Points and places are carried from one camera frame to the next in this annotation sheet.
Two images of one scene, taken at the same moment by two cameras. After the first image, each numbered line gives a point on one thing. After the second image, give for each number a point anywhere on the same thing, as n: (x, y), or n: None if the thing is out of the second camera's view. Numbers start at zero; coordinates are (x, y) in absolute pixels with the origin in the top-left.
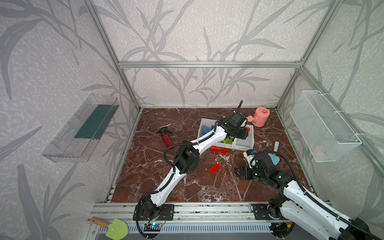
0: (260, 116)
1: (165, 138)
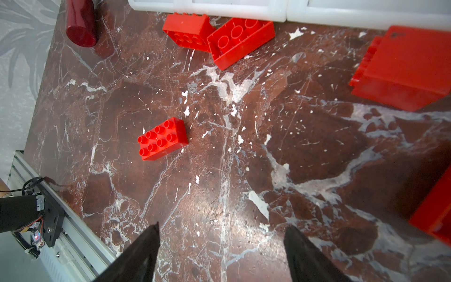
0: None
1: (81, 25)
